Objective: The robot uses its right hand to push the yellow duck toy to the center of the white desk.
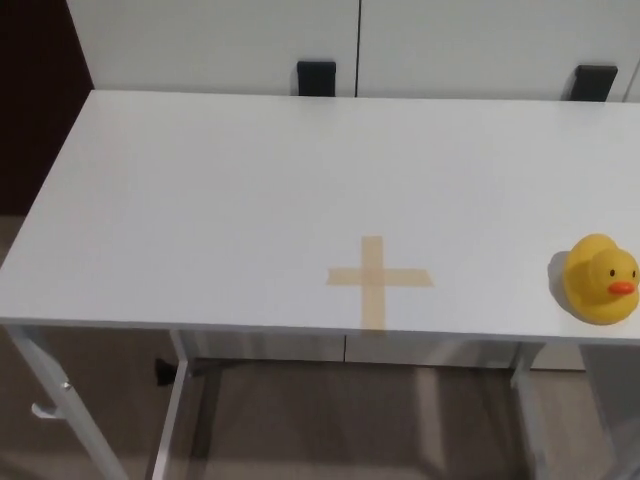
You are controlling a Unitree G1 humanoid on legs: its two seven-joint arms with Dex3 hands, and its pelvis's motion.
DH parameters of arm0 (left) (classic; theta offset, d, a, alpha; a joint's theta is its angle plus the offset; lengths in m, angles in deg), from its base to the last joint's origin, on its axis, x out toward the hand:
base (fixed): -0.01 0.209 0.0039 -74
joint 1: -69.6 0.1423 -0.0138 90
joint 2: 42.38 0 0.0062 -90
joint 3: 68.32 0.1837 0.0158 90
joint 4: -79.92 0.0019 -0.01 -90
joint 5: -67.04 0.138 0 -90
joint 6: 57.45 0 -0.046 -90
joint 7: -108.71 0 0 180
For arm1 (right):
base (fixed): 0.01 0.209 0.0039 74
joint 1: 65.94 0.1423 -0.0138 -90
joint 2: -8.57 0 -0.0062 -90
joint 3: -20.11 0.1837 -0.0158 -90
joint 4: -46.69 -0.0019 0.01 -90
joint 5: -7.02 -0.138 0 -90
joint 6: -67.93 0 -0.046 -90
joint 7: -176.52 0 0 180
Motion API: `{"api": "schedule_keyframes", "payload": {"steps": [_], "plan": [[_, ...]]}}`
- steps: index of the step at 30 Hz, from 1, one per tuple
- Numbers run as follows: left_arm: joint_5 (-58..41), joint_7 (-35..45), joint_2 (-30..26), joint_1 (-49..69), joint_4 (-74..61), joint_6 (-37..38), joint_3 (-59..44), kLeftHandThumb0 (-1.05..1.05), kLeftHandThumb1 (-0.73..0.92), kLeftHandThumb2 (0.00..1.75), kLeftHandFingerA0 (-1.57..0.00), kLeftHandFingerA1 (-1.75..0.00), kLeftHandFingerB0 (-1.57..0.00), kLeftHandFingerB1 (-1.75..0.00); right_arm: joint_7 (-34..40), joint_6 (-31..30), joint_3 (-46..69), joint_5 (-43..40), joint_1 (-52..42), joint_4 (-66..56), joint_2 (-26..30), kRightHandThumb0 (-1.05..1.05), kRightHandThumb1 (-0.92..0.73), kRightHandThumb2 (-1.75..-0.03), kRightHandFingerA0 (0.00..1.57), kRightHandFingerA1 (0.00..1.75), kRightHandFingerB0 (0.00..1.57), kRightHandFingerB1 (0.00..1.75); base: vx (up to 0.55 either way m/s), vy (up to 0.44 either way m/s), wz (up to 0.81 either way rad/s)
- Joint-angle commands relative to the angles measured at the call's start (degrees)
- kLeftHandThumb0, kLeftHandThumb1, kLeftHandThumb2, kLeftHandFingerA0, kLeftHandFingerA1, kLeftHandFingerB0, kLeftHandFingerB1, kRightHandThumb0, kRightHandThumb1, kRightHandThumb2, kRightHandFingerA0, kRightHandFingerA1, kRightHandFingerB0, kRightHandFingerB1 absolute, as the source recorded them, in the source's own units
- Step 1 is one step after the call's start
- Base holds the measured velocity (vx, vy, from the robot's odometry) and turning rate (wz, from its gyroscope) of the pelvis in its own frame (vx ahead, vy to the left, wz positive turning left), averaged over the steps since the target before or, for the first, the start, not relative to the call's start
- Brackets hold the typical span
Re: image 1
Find beige tape cross marker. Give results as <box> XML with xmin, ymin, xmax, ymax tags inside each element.
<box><xmin>327</xmin><ymin>235</ymin><xmax>435</xmax><ymax>331</ymax></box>

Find white desk metal frame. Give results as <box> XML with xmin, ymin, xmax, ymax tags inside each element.
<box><xmin>6</xmin><ymin>324</ymin><xmax>640</xmax><ymax>480</ymax></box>

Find yellow rubber duck toy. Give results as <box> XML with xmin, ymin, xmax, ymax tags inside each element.
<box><xmin>562</xmin><ymin>233</ymin><xmax>640</xmax><ymax>327</ymax></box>

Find white cabinet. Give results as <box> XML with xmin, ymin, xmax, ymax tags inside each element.
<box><xmin>66</xmin><ymin>0</ymin><xmax>640</xmax><ymax>105</ymax></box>

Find black desk foot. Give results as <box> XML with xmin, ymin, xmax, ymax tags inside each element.
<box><xmin>154</xmin><ymin>357</ymin><xmax>176</xmax><ymax>388</ymax></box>

